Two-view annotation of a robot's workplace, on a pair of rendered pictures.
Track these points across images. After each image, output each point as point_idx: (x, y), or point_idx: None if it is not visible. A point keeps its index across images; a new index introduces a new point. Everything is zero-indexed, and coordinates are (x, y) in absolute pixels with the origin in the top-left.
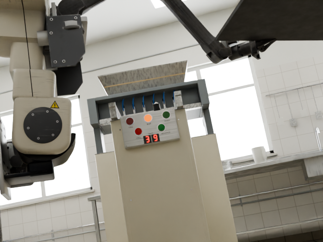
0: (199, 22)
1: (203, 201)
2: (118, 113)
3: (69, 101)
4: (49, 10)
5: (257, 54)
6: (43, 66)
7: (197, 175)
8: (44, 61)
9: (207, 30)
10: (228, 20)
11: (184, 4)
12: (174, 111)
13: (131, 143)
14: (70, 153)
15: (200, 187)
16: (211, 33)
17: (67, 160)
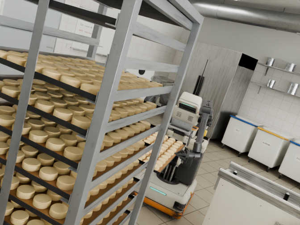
0: (197, 134)
1: (205, 222)
2: (243, 169)
3: None
4: (194, 116)
5: (181, 159)
6: (173, 135)
7: (207, 210)
8: (174, 133)
9: (196, 139)
10: (168, 137)
11: (200, 123)
12: (218, 176)
13: None
14: (172, 161)
15: (205, 215)
16: (195, 141)
17: (177, 164)
